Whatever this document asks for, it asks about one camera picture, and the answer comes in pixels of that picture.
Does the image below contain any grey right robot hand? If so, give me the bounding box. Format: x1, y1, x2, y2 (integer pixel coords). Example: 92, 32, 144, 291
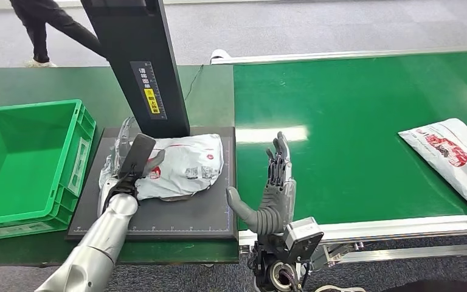
226, 131, 298, 236

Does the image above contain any black inbound scanner machine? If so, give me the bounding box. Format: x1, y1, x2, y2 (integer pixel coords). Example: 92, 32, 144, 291
64, 0, 239, 243

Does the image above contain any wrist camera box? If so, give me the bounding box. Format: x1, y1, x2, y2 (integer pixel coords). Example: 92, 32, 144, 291
119, 133, 157, 182
283, 217, 325, 263

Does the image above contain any white cable loop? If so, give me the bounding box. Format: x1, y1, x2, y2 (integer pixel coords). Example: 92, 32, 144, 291
314, 285, 366, 292

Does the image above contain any white poly mailer package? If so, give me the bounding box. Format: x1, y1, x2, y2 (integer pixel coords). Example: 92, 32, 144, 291
398, 117, 467, 218
98, 133, 225, 203

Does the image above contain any person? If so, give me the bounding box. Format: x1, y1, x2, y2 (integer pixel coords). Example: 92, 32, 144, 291
9, 0, 108, 68

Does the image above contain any thin black table cable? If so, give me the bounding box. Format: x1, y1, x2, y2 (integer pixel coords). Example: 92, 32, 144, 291
184, 64, 205, 102

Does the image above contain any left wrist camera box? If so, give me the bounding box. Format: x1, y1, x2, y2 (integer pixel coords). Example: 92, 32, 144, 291
119, 133, 157, 182

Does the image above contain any flat white poly mailer package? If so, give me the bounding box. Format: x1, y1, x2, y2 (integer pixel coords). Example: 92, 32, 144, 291
398, 117, 467, 218

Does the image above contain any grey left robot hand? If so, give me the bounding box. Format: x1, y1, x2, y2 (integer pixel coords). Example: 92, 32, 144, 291
98, 117, 167, 191

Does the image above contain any black yellow label sticker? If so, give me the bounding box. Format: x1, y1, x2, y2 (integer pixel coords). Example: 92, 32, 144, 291
130, 61, 168, 120

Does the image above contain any green plastic crate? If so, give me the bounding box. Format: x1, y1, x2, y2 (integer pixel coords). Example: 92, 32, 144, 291
0, 99, 97, 243

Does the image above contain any metal conveyor bracket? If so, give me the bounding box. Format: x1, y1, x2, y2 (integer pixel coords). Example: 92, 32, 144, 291
312, 241, 365, 271

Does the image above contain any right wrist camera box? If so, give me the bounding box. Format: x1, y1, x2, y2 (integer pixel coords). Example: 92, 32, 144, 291
283, 217, 325, 263

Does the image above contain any white conveyor roller end cap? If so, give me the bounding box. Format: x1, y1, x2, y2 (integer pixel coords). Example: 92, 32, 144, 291
210, 49, 232, 65

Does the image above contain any green conveyor belt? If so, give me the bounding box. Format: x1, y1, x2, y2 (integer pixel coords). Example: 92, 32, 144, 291
233, 50, 467, 231

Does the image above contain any aluminium conveyor frame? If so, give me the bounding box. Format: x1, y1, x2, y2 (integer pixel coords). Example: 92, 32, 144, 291
210, 45, 467, 271

